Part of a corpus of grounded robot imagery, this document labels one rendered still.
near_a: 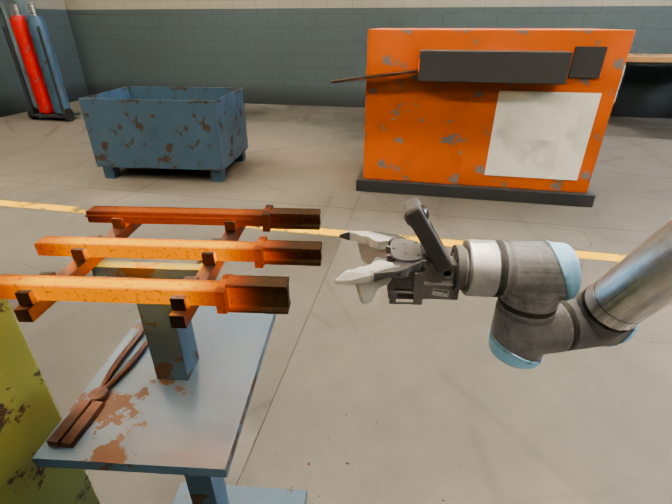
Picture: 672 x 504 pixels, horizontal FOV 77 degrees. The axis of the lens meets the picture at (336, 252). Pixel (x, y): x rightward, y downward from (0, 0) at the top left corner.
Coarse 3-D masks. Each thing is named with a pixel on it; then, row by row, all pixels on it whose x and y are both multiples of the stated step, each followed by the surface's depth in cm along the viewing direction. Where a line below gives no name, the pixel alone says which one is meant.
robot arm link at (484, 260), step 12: (468, 240) 65; (480, 240) 65; (492, 240) 65; (468, 252) 64; (480, 252) 63; (492, 252) 63; (468, 264) 63; (480, 264) 62; (492, 264) 62; (468, 276) 64; (480, 276) 62; (492, 276) 62; (468, 288) 64; (480, 288) 63; (492, 288) 63
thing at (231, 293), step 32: (0, 288) 57; (32, 288) 57; (64, 288) 56; (96, 288) 56; (128, 288) 56; (160, 288) 56; (192, 288) 56; (224, 288) 55; (256, 288) 55; (288, 288) 56
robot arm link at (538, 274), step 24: (504, 240) 66; (504, 264) 62; (528, 264) 62; (552, 264) 62; (576, 264) 61; (504, 288) 63; (528, 288) 62; (552, 288) 62; (576, 288) 62; (528, 312) 65
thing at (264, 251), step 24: (48, 240) 68; (72, 240) 68; (96, 240) 68; (120, 240) 68; (144, 240) 68; (168, 240) 68; (192, 240) 68; (264, 240) 67; (288, 240) 67; (264, 264) 67; (288, 264) 66; (312, 264) 66
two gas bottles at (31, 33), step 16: (16, 16) 573; (32, 16) 568; (16, 32) 579; (32, 32) 575; (48, 32) 587; (32, 48) 594; (48, 48) 589; (16, 64) 597; (32, 64) 600; (48, 64) 587; (32, 80) 609; (48, 80) 604; (48, 96) 626; (64, 96) 622; (32, 112) 629; (48, 112) 634; (64, 112) 616; (80, 112) 648
